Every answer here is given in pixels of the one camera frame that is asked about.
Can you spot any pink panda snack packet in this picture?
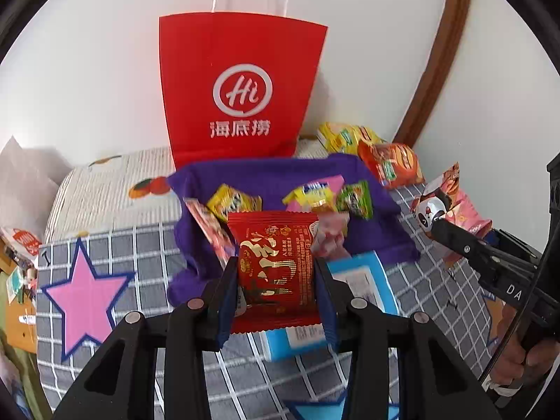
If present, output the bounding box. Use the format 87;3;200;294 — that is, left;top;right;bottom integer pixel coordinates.
410;162;492;239

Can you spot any red white snack packet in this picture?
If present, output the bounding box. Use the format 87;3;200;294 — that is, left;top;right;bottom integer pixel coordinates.
183;198;236;269

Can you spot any red gold snack packet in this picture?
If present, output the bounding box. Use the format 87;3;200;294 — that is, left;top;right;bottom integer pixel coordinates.
227;210;320;334

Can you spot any pink peach snack packet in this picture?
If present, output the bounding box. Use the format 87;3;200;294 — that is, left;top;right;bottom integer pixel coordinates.
310;211;350;261

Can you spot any green snack packet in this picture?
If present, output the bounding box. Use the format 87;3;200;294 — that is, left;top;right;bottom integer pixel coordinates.
336;180;374;220

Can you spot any pink yellow snack packet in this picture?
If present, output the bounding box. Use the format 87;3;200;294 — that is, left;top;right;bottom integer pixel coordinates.
282;175;344;214

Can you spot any right hand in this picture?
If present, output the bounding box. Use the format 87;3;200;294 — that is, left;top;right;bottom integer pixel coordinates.
489;303;560;387

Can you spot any grey checked mat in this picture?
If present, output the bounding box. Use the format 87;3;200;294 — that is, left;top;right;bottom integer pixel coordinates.
37;186;499;419

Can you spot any blue tissue pack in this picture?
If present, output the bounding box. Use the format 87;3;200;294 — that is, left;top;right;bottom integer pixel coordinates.
259;251;399;362

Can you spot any purple towel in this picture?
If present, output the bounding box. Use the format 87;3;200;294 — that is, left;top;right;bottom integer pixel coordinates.
167;154;420;307

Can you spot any red potato chips bag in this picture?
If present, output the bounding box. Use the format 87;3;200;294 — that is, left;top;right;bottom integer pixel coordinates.
358;141;424;190

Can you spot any white striped cushion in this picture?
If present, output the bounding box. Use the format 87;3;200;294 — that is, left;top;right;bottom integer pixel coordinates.
43;136;333;244

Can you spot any yellow potato chips bag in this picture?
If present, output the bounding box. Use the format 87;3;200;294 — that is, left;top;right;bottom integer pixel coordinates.
317;122;384;155

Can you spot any red paper shopping bag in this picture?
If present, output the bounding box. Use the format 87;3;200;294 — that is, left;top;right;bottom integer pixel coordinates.
159;9;328;169

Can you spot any brown wooden door frame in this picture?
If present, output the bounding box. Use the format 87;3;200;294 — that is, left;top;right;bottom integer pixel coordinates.
393;0;471;147

